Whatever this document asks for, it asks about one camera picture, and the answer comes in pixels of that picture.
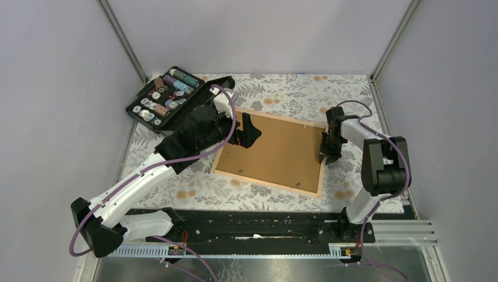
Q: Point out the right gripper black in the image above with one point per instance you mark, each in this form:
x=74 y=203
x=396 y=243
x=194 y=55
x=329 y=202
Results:
x=332 y=155

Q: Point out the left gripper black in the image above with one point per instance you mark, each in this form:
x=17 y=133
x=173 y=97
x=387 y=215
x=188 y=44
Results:
x=248 y=136

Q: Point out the brown frame backing board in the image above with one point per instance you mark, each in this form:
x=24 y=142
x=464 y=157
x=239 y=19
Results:
x=280 y=151

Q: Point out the wooden picture frame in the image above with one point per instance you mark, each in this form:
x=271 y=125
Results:
x=323 y=179

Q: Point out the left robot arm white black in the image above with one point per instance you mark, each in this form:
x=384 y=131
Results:
x=103 y=221

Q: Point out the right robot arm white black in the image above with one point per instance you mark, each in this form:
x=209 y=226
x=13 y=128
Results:
x=385 y=171

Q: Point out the floral patterned table mat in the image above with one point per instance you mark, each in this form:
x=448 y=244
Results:
x=302 y=97

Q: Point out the teal thread spool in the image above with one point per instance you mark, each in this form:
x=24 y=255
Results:
x=185 y=78

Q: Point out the light blue thread spool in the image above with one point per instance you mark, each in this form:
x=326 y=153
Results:
x=182 y=87

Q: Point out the black sewing kit case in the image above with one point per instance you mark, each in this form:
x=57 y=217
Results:
x=161 y=112

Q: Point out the purple thread spool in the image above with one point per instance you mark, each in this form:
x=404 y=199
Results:
x=171 y=81

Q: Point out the brown thread spool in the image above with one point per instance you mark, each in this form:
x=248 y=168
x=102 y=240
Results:
x=159 y=85

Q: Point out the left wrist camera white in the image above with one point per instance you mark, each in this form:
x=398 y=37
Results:
x=222 y=103

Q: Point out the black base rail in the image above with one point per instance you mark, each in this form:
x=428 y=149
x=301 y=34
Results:
x=258 y=232

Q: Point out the grey slotted cable duct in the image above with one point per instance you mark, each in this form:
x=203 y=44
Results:
x=169 y=251

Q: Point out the right aluminium corner post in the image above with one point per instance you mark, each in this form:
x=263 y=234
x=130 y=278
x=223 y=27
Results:
x=405 y=19

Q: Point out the aluminium corner post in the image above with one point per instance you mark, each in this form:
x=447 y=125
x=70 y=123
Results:
x=405 y=19
x=122 y=38

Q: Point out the left aluminium corner post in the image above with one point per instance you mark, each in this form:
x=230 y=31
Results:
x=122 y=38

